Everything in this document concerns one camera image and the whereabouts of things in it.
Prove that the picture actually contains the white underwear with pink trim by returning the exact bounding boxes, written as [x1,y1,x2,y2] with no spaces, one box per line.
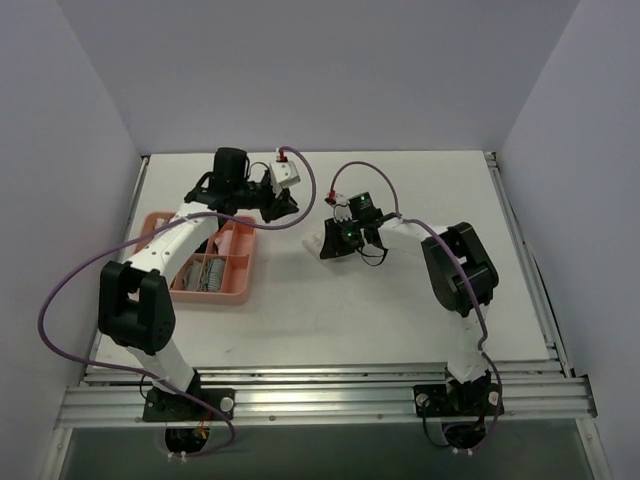
[302,230,325,257]

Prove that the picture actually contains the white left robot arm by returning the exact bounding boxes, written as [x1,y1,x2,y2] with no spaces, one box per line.
[98,147,305,419]

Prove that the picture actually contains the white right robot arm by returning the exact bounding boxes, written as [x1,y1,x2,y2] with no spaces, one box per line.
[319,192,499,413]

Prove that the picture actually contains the pink rolled cloth in tray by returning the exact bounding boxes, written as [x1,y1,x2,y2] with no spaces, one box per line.
[211,229,233,256]

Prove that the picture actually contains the pink plastic organizer tray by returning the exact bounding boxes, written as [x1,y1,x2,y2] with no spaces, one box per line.
[142,212,259,306]

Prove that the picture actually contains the grey rolled cloth in tray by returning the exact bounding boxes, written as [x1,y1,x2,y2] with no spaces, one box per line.
[183,258,226,293]

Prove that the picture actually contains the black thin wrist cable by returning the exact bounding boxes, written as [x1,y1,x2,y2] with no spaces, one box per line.
[359,247,390,267]

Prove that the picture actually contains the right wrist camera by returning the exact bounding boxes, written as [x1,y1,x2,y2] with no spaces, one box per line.
[325,191,353,222]

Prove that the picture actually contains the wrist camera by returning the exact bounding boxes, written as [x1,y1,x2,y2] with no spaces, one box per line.
[325,191,353,222]
[268,150,300,196]

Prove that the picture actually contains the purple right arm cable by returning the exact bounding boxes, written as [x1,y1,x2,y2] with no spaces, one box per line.
[324,160,503,447]

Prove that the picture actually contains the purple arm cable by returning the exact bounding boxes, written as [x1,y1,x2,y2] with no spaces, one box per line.
[38,144,319,457]
[324,160,503,447]

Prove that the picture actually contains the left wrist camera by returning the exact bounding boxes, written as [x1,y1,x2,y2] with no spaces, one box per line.
[268,150,300,196]

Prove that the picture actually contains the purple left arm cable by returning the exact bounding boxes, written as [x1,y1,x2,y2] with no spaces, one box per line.
[38,144,319,457]

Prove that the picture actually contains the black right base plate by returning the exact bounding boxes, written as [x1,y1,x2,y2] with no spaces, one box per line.
[413,380,504,418]

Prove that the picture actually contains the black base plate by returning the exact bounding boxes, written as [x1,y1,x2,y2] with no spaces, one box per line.
[413,380,504,418]
[142,387,236,423]

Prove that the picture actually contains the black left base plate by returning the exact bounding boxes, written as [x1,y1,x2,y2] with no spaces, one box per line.
[142,387,236,423]

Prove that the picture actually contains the aluminium frame rail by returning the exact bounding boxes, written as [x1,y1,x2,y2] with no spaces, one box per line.
[57,375,596,428]

